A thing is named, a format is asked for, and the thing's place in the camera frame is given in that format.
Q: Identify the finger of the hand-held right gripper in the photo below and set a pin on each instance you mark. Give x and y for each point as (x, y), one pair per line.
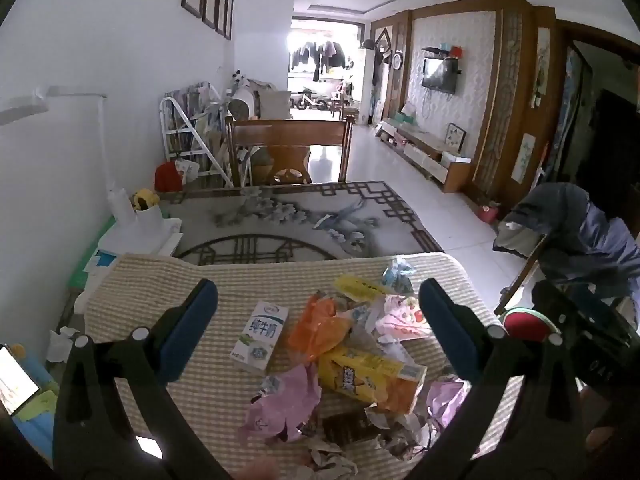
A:
(547, 302)

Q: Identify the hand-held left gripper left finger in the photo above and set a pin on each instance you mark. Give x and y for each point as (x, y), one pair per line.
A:
(192, 332)

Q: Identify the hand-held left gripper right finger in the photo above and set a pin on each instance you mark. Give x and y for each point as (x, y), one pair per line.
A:
(447, 330)

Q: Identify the red bin with green rim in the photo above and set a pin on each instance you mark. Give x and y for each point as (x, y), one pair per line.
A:
(525, 325)

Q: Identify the white milk carton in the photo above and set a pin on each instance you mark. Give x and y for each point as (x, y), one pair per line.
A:
(260, 335)

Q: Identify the yellow iced tea carton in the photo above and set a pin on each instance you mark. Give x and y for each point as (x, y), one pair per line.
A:
(360, 375)

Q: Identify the person's left hand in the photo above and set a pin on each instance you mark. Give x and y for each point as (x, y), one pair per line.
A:
(257, 471)

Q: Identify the pink printed wrapper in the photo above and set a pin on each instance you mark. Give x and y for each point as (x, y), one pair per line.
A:
(400, 317)

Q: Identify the beige striped mat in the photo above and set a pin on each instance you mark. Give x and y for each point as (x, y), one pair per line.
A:
(150, 280)

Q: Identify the purple crumpled wrapper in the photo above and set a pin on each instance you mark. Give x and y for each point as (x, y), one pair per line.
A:
(445, 400)

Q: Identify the dark blue jacket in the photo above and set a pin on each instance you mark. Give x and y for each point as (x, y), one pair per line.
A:
(575, 230)

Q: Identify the crumpled white paper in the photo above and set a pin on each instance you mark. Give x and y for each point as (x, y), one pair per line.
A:
(327, 462)
(400, 435)
(362, 322)

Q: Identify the yellow flat wrapper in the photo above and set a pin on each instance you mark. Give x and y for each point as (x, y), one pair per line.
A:
(357, 285)

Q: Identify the white box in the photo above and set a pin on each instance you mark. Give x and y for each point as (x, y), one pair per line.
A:
(140, 242)

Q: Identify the pink flower pot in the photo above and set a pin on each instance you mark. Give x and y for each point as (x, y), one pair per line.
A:
(487, 213)

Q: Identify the mauve crumpled wrapper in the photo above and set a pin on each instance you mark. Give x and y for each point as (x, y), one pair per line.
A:
(285, 400)

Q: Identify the white pen holder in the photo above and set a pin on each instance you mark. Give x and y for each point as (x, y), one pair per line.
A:
(147, 220)

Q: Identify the orange plastic wrapper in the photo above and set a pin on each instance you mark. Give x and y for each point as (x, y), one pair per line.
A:
(315, 330)

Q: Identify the crumpled white tissue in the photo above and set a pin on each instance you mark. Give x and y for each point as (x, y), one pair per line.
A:
(62, 345)

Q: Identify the dark brown wrapper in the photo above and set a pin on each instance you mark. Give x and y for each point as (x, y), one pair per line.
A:
(345, 425)

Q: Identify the yellow plush toy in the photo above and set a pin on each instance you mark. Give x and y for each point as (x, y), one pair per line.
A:
(145, 199)

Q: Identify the grey patterned tablecloth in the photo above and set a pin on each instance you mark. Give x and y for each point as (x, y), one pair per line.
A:
(300, 230)

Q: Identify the red bag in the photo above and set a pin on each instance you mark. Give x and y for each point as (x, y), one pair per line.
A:
(167, 177)

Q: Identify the low wooden television cabinet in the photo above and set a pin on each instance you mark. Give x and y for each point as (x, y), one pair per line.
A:
(430, 152)

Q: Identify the tablet with lit screen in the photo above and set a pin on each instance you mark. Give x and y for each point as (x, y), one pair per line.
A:
(15, 382)

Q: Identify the small framed picture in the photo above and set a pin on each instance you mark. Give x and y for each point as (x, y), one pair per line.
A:
(454, 136)

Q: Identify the white step ladder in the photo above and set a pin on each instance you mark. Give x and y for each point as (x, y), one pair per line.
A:
(167, 120)

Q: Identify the wooden chair with carved backrest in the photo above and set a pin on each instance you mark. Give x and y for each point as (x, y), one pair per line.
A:
(285, 135)

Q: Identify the grey cushion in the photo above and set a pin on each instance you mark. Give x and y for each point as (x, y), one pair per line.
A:
(274, 104)

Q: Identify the child's balance bike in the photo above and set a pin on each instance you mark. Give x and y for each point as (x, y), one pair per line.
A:
(310, 101)

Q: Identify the white desk lamp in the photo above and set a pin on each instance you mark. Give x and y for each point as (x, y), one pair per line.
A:
(30, 105)

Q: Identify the hanging dark clothes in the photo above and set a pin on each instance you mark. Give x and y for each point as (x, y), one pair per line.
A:
(320, 55)

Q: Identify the wall mounted television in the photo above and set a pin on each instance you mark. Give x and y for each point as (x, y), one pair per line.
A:
(440, 76)

